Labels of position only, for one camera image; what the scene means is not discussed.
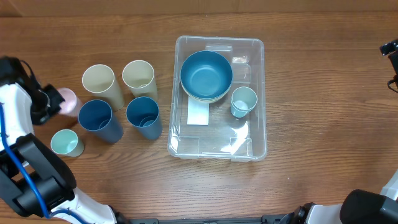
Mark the tall blue cup left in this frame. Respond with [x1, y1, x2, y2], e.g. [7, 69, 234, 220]
[78, 100, 124, 144]

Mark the tall blue cup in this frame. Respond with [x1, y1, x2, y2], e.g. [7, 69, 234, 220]
[78, 100, 124, 144]
[126, 96, 162, 140]

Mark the tall blue cup right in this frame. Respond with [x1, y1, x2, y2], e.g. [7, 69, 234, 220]
[126, 96, 162, 140]

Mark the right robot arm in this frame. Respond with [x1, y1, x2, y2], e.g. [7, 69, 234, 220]
[280, 174, 397, 224]

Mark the dark blue bowl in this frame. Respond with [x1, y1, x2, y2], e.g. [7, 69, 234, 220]
[180, 50, 233, 100]

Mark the tall beige cup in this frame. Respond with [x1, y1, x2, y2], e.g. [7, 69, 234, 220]
[122, 60, 158, 101]
[81, 64, 125, 111]

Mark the clear plastic storage container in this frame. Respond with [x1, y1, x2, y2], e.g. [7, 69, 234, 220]
[168, 35, 267, 162]

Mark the small grey cup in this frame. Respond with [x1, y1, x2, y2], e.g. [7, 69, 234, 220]
[231, 86, 257, 113]

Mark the small light blue cup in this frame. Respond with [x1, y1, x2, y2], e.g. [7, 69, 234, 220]
[231, 100, 249, 118]

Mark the white label in container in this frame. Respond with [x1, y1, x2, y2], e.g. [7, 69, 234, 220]
[187, 97, 209, 126]

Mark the small mint green cup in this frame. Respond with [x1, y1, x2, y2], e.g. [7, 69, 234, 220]
[50, 129, 85, 157]

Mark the small pink cup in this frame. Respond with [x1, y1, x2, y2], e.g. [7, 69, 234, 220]
[57, 88, 83, 117]

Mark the left blue cable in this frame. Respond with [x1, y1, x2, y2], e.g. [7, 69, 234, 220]
[0, 102, 88, 224]

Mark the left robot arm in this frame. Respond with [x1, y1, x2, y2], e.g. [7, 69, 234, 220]
[1, 56, 129, 223]

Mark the cream bowl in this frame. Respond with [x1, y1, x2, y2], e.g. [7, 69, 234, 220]
[183, 88, 229, 104]

